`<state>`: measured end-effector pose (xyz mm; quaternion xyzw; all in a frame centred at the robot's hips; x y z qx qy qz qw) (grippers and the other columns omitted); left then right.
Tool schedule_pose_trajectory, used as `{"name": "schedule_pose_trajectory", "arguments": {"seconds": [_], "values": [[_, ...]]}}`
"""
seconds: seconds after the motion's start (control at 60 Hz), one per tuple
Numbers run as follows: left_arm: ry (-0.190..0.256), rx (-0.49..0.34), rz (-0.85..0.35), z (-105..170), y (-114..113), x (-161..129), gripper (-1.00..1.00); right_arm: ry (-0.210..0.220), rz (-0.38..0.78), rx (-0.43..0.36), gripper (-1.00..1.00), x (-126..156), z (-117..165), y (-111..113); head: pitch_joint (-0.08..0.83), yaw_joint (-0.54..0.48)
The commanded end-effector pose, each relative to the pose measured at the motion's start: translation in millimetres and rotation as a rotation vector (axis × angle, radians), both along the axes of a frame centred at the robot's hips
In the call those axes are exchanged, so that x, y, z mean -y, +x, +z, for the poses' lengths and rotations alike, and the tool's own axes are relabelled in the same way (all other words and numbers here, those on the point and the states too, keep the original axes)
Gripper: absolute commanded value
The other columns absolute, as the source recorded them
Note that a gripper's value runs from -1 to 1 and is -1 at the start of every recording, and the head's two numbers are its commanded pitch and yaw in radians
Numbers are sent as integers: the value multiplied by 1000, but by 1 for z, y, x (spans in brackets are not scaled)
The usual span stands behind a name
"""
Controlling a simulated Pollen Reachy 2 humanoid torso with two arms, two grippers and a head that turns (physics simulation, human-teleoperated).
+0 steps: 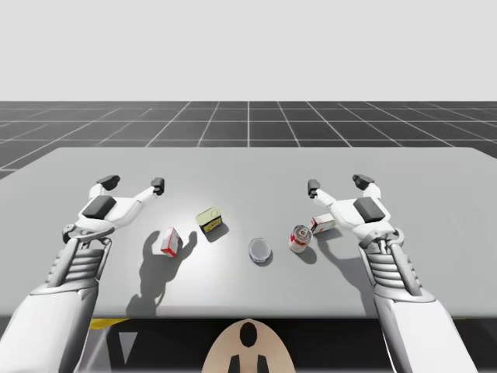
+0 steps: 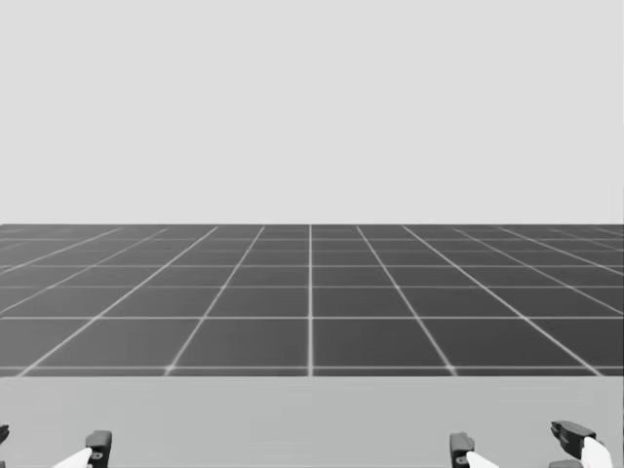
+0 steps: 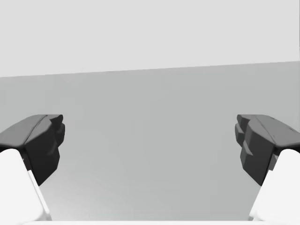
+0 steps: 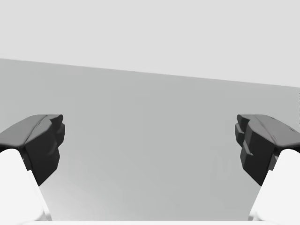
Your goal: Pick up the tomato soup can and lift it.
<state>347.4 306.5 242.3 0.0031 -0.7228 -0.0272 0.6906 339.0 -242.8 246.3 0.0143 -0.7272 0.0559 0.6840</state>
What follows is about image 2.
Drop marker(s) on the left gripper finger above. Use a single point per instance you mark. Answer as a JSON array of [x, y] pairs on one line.
[[3, 433], [95, 447]]

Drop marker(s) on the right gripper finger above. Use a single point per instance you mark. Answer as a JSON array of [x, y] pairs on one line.
[[461, 446], [580, 439]]

